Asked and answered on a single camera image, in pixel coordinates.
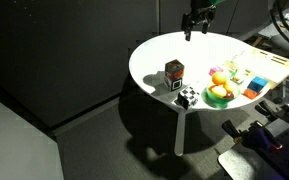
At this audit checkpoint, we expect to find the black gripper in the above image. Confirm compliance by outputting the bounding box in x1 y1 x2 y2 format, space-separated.
181 5 216 41

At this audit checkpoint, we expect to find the wooden tray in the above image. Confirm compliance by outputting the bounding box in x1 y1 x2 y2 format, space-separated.
224 47 289 89

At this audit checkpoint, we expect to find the pink block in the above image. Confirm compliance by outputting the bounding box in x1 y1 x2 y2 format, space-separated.
208 66 224 76

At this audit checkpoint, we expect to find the orange blue block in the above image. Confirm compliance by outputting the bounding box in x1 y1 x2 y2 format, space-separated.
243 76 268 99

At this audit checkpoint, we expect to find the white round table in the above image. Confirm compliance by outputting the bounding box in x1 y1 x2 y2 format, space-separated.
128 31 285 157

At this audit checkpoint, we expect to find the orange fruit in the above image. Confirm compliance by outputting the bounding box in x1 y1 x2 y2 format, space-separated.
212 72 227 85

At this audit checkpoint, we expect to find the white black marker cube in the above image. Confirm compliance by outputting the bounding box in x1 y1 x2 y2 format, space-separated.
164 76 182 91

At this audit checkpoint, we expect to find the yellow lemon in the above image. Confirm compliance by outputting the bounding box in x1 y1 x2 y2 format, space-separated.
223 80 237 93

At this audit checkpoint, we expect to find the yellow apple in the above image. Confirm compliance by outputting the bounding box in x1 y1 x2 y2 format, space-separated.
211 86 227 98

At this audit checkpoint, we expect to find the green bowl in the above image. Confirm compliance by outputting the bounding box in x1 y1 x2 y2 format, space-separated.
206 84 240 104

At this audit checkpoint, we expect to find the black yellow checkered cube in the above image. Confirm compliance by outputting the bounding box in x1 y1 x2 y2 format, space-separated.
177 86 199 109

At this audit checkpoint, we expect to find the dark red plum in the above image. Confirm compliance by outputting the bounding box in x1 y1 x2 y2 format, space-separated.
225 93 235 99

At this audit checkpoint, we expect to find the purple black clamp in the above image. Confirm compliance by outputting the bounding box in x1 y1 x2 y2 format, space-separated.
222 120 283 151

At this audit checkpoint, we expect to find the blue black clamp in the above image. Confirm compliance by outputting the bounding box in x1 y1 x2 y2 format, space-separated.
255 101 289 123

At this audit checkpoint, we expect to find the teal camera mount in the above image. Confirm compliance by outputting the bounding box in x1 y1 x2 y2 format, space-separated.
208 0 225 5

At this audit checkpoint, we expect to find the black cable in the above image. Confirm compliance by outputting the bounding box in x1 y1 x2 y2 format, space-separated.
269 0 289 52

